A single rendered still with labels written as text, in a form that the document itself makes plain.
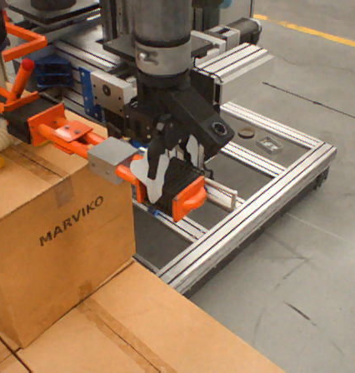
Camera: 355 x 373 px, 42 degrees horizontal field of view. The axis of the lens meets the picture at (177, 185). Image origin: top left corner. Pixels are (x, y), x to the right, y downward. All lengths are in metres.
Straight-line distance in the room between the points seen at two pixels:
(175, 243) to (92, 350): 0.78
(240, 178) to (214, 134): 1.56
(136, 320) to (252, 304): 0.82
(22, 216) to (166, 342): 0.47
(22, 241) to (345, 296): 1.42
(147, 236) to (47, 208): 0.92
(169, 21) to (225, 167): 1.69
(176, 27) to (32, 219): 0.55
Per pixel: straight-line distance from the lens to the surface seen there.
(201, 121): 0.64
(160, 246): 1.86
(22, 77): 0.94
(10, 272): 1.05
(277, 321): 1.93
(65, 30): 1.71
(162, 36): 0.61
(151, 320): 1.24
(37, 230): 1.04
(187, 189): 0.72
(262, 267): 2.09
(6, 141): 1.03
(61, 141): 0.89
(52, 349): 1.23
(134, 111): 0.69
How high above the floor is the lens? 1.56
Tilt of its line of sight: 39 degrees down
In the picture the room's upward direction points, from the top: straight up
